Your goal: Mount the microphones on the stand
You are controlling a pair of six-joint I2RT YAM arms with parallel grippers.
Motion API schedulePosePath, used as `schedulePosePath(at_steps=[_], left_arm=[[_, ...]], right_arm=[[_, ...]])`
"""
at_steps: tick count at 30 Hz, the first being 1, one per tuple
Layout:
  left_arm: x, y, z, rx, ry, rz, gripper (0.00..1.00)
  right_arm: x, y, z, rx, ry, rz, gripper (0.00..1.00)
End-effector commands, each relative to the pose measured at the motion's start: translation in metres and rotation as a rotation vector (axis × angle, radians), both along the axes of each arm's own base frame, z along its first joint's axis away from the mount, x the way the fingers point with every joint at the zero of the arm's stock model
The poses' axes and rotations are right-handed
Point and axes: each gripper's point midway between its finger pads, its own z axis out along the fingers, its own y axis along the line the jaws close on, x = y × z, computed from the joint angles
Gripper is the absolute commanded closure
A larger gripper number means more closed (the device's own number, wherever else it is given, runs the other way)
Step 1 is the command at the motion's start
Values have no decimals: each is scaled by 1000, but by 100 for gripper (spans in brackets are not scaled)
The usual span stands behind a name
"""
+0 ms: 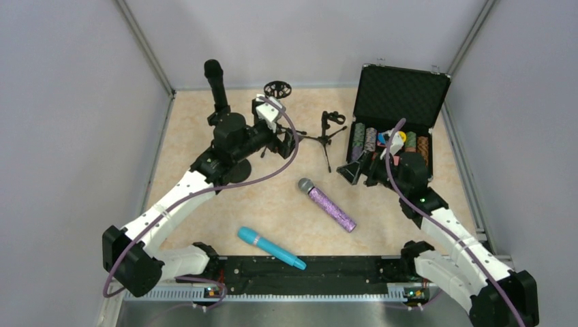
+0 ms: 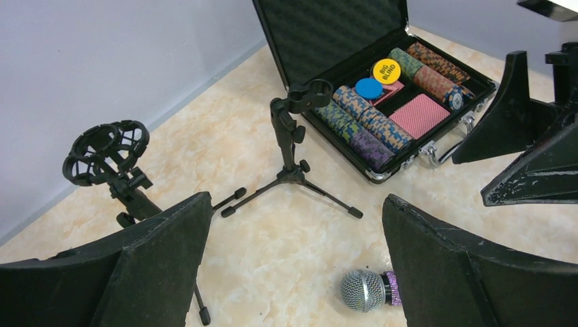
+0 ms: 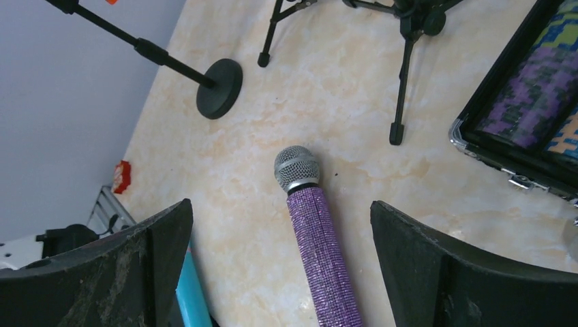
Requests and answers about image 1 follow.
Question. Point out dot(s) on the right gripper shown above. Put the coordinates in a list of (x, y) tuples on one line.
[(369, 167)]

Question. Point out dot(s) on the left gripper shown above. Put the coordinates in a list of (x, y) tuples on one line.
[(280, 141)]

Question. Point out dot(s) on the black tripod shock-mount stand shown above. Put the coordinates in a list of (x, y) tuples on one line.
[(279, 90)]

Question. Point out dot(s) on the black round-base mic stand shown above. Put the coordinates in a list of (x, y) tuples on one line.
[(230, 133)]

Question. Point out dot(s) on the purple glitter microphone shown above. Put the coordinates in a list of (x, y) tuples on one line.
[(326, 204)]

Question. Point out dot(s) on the black microphone orange end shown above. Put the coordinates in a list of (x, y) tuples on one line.
[(214, 74)]

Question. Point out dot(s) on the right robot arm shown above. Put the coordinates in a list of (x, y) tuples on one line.
[(489, 291)]

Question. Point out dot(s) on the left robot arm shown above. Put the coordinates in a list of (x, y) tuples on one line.
[(132, 255)]

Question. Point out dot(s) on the black tripod stand with clip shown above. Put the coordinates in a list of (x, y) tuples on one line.
[(325, 138)]

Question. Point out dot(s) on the purple poker chip stack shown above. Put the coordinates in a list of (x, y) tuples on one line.
[(358, 141)]

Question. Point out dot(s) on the blue orange poker chip stack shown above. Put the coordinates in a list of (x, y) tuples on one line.
[(370, 139)]

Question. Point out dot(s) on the blue dealer chip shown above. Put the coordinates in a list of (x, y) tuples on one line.
[(382, 139)]

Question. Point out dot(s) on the yellow dealer chip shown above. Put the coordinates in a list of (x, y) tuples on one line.
[(403, 136)]

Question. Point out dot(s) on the green poker chip stack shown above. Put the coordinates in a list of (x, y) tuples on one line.
[(410, 143)]

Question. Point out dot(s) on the brown poker chip stack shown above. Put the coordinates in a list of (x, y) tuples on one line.
[(422, 147)]

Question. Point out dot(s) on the black poker chip case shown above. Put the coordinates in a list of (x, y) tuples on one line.
[(387, 94)]

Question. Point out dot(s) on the teal toy microphone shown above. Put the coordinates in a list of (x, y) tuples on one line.
[(251, 237)]

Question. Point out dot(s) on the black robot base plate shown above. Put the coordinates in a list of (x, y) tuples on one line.
[(324, 275)]

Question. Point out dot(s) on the white cable duct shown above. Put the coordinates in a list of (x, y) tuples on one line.
[(207, 294)]

